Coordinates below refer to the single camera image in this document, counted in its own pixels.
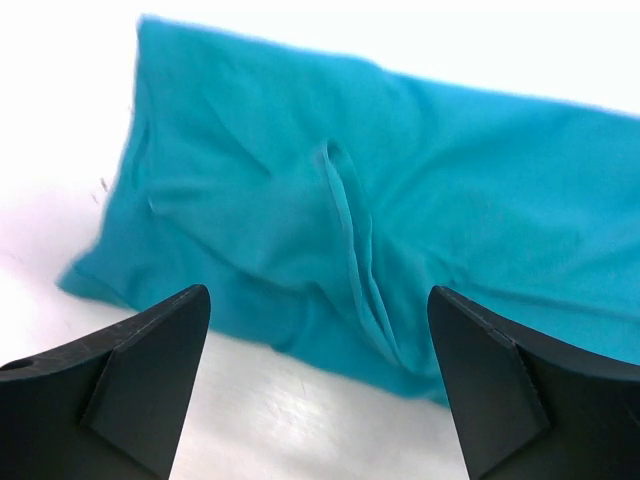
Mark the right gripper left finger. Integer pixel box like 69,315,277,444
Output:
1,285,210,479

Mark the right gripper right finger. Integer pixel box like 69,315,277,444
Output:
427,287,639,480

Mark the teal t shirt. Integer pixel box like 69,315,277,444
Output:
59,17,639,403

